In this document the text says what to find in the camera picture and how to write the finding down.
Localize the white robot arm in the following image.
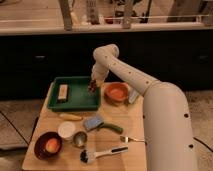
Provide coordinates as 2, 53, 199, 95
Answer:
91, 44, 198, 171

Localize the white cup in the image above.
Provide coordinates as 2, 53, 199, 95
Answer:
58, 121, 76, 140

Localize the green cucumber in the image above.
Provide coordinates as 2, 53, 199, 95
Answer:
98, 123, 123, 134

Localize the orange fruit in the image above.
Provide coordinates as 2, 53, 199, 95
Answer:
45, 138, 60, 153

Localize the orange bowl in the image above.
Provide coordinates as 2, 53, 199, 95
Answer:
104, 82, 128, 103

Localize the dark red bowl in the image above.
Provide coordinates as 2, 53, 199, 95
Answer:
34, 132, 62, 160

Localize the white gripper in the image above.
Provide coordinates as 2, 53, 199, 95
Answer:
91, 65, 106, 85

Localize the dark purple grapes bunch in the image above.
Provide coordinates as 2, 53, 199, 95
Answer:
88, 80, 97, 93

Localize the black cable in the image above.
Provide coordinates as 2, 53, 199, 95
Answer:
193, 135, 213, 154

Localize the wooden block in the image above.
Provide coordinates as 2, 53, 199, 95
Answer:
57, 84, 68, 101

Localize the blue sponge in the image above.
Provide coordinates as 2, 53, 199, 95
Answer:
83, 115, 103, 132

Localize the small metal cup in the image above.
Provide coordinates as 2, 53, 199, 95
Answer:
73, 131, 87, 148

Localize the green plastic tray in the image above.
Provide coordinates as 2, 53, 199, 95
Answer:
47, 76, 101, 111

